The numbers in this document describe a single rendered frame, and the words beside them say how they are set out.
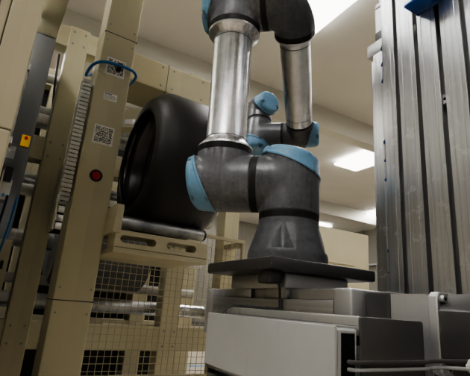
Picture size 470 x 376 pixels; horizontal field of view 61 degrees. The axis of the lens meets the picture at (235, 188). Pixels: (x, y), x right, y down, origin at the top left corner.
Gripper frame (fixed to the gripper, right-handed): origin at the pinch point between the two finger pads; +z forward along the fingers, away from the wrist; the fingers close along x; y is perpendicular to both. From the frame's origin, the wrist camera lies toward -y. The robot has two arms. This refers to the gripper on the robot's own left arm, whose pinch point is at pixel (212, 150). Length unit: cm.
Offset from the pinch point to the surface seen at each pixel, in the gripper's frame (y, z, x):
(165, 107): 17.1, 7.8, 16.9
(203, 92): 56, 43, -17
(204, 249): -33.2, 16.4, -6.2
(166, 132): 4.5, 4.2, 16.9
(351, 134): 240, 255, -387
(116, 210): -24.4, 14.1, 29.1
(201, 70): 260, 265, -127
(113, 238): -33.4, 17.3, 27.9
